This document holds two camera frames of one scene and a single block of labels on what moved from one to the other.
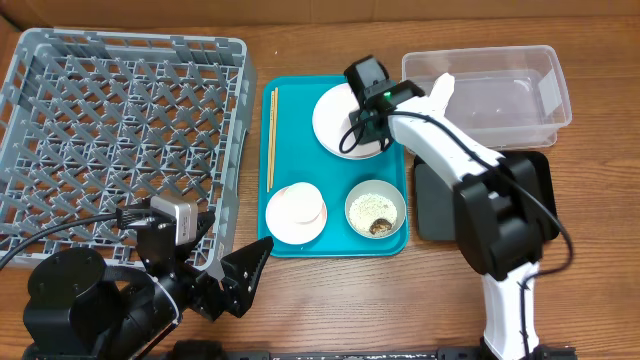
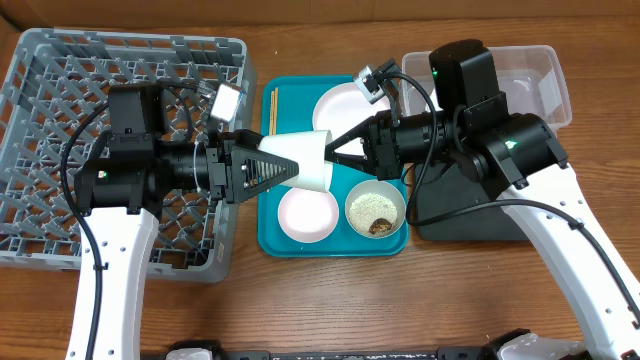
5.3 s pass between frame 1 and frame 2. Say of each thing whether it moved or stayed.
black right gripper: moved
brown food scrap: stayed
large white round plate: stayed
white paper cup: moved
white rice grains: stayed
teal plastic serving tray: stayed
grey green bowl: stayed
